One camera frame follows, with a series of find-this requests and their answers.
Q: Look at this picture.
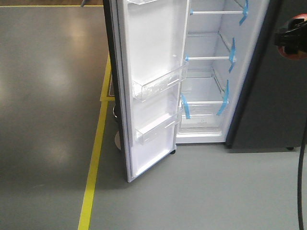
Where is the clear door bin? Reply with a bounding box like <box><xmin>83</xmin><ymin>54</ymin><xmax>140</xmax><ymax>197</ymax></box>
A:
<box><xmin>132</xmin><ymin>60</ymin><xmax>189</xmax><ymax>102</ymax></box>
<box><xmin>135</xmin><ymin>107</ymin><xmax>183</xmax><ymax>145</ymax></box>
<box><xmin>127</xmin><ymin>0</ymin><xmax>156</xmax><ymax>5</ymax></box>

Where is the yellow floor tape line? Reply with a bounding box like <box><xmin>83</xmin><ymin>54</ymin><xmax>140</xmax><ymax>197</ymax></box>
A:
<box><xmin>78</xmin><ymin>56</ymin><xmax>114</xmax><ymax>230</ymax></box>

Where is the upper clear door bin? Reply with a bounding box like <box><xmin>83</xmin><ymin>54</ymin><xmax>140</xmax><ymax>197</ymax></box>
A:
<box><xmin>127</xmin><ymin>0</ymin><xmax>156</xmax><ymax>5</ymax></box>

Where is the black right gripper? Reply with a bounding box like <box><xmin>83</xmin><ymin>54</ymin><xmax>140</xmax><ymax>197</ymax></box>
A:
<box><xmin>274</xmin><ymin>18</ymin><xmax>307</xmax><ymax>54</ymax></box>

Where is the red yellow apple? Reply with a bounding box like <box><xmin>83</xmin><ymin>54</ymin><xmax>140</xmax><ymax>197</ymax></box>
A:
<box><xmin>274</xmin><ymin>13</ymin><xmax>307</xmax><ymax>60</ymax></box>

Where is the black hanging cable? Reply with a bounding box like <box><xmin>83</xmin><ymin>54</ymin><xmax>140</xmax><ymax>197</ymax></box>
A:
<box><xmin>296</xmin><ymin>134</ymin><xmax>307</xmax><ymax>230</ymax></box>

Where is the middle clear door bin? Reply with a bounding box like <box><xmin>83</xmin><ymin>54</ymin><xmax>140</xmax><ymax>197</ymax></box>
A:
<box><xmin>132</xmin><ymin>60</ymin><xmax>189</xmax><ymax>102</ymax></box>

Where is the fridge door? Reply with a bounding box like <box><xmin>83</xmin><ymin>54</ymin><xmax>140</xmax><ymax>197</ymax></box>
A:
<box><xmin>103</xmin><ymin>0</ymin><xmax>189</xmax><ymax>182</ymax></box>

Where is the open white fridge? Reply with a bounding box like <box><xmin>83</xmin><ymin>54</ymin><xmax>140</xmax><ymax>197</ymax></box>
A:
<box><xmin>102</xmin><ymin>0</ymin><xmax>307</xmax><ymax>184</ymax></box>

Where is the lower clear door bin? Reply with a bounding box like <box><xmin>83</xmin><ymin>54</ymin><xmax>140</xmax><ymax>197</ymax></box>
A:
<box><xmin>135</xmin><ymin>107</ymin><xmax>183</xmax><ymax>145</ymax></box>

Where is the silver sign stand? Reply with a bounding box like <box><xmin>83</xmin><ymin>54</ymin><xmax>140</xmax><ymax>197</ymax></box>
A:
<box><xmin>114</xmin><ymin>131</ymin><xmax>124</xmax><ymax>152</ymax></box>

